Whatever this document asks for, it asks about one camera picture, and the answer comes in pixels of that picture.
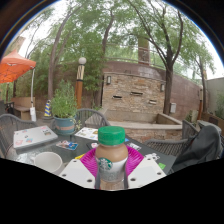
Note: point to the wooden lamp post with globe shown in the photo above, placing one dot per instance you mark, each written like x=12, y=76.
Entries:
x=79, y=90

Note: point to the wooden bench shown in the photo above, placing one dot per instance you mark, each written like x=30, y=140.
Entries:
x=23, y=108

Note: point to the orange patio umbrella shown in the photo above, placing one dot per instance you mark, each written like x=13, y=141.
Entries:
x=15, y=66

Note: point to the dark patio chairs group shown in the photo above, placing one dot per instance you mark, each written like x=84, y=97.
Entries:
x=7, y=107

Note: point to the grey wall utility box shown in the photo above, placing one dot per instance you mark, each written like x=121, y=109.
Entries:
x=173, y=107

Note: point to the black jacket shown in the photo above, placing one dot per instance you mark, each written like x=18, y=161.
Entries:
x=200, y=150

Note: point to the tall dark-trunked tree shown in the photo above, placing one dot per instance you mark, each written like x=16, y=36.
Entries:
x=167, y=93

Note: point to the white ceramic mug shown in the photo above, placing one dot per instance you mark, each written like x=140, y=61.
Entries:
x=48, y=161

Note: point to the silver laptop with stickers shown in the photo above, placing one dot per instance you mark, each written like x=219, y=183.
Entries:
x=35, y=136

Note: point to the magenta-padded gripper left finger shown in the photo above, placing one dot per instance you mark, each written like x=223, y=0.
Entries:
x=78, y=175

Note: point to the grey metal mesh chair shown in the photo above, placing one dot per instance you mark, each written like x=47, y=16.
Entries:
x=8, y=128
x=90, y=117
x=163, y=145

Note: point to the blue yellow striped cone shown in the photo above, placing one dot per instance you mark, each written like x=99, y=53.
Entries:
x=48, y=109

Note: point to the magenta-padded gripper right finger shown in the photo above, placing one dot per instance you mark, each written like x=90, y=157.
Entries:
x=146, y=173

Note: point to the green plant in teal pot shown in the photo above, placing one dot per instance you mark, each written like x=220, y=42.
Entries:
x=65, y=125

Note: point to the green-capped coffee drink bottle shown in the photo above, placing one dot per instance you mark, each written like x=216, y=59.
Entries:
x=111, y=156

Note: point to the tall leaning tree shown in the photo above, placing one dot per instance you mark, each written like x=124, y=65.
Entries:
x=51, y=76

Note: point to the black wall lamp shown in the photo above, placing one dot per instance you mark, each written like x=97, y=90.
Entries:
x=162, y=87
x=108, y=80

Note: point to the colourful printed card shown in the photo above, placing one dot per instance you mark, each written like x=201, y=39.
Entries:
x=66, y=145

